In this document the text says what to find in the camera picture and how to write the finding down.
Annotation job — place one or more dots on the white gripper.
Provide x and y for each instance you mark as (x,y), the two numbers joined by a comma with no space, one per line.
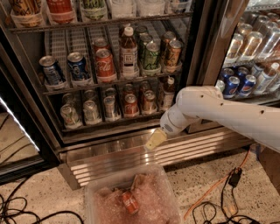
(169,123)

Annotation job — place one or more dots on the orange soda can bottom shelf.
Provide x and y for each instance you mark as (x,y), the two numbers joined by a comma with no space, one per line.
(149,105)

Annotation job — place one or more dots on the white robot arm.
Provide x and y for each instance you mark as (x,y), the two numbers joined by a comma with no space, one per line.
(257,122)

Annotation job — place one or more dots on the red cola can bottom shelf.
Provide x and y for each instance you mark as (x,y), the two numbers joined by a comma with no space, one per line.
(130,106)

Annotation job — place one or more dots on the red cola can shelf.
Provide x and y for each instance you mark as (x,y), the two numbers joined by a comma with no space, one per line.
(105,66)
(130,106)

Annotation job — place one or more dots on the tea bottle bottom shelf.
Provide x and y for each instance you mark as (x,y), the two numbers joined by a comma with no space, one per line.
(167,93)

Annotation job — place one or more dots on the silver can bottom shelf centre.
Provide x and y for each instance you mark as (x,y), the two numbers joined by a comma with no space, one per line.
(111,110)

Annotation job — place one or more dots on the red can in bin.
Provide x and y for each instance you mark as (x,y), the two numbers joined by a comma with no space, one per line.
(130,202)

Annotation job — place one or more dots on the green can middle shelf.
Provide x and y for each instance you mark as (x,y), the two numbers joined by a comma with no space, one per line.
(151,59)

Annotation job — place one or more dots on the white can behind glass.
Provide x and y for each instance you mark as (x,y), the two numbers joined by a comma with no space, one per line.
(220,85)

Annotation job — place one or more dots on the red cola can middle shelf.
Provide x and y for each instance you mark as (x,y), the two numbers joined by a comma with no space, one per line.
(105,66)

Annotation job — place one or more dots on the orange brown can middle shelf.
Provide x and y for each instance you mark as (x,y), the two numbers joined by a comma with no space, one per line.
(172,55)

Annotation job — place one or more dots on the blue pepsi can behind glass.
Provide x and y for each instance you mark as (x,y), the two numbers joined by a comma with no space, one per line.
(231,86)

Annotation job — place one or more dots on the green white can bottom shelf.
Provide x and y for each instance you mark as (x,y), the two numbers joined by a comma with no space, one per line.
(70,117)

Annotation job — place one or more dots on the steel fridge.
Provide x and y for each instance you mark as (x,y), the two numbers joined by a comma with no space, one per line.
(38,137)

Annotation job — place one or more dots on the blue pepsi can middle shelf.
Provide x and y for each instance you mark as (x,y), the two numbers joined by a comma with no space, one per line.
(77,65)

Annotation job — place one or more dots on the glass fridge door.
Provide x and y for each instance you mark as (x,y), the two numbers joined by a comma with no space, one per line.
(229,37)

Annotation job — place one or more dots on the blue silver can middle shelf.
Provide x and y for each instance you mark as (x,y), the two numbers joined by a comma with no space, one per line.
(52,71)

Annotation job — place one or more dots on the green can top shelf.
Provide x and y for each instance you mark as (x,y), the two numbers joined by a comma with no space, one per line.
(93,10)

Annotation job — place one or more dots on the red can top shelf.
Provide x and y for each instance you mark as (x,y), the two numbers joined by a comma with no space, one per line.
(61,11)

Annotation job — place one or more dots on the orange patterned can top shelf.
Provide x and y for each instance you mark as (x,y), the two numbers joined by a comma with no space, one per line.
(27,13)

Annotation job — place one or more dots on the clear plastic bin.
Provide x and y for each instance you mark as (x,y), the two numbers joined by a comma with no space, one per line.
(140,195)

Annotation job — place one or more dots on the tea bottle white cap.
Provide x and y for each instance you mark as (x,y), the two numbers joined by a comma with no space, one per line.
(128,54)

